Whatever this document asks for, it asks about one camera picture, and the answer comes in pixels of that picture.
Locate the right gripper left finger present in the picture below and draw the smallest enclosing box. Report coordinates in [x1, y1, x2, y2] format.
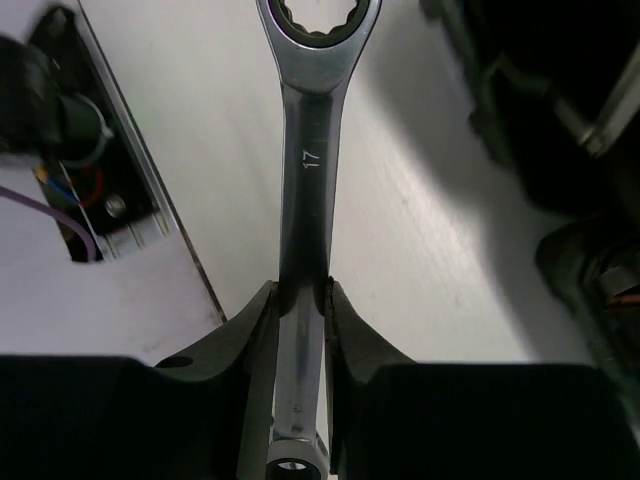
[154, 281, 278, 479]

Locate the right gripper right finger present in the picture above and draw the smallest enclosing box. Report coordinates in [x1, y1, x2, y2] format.
[325, 278, 415, 475]

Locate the large silver ratchet wrench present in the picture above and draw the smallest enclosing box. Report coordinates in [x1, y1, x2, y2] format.
[257, 1, 381, 479]

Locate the black plastic toolbox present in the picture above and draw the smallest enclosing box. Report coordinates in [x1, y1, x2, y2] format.
[421, 1, 639, 215]

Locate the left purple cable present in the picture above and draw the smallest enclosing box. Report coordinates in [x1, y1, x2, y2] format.
[0, 185, 104, 262]

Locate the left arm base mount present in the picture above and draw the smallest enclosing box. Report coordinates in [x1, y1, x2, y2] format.
[1, 1, 177, 263]

